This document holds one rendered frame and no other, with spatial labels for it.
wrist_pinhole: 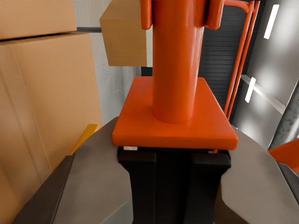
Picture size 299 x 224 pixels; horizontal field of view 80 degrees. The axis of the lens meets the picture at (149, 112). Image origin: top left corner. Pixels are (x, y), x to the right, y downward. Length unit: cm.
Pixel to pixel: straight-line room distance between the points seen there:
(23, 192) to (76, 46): 19
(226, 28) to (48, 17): 1099
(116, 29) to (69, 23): 124
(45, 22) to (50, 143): 14
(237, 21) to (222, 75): 290
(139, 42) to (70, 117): 133
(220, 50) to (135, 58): 985
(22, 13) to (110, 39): 138
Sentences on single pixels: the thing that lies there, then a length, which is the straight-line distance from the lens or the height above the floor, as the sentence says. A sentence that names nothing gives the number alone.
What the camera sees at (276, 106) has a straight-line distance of 896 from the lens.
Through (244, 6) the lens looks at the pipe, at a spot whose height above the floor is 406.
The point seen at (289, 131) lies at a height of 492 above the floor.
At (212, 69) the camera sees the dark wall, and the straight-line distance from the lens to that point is 1144.
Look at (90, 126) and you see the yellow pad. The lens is 32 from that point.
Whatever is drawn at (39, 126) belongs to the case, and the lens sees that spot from 21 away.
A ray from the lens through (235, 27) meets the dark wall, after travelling 1128.
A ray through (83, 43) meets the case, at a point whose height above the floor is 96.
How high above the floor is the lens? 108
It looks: 3 degrees down
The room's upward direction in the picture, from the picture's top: 92 degrees clockwise
